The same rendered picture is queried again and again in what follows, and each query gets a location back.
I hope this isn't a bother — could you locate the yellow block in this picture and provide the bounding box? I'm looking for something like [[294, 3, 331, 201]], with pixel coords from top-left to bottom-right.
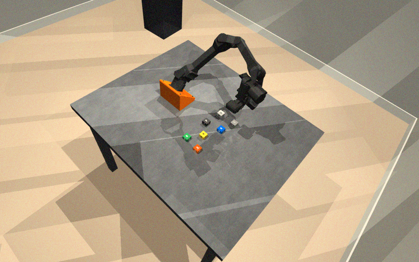
[[199, 131, 208, 140]]

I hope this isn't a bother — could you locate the blue block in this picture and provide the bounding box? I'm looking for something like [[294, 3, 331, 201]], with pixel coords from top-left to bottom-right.
[[217, 125, 225, 134]]

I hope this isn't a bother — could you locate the green block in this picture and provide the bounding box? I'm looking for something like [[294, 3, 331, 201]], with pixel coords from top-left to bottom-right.
[[183, 133, 191, 142]]

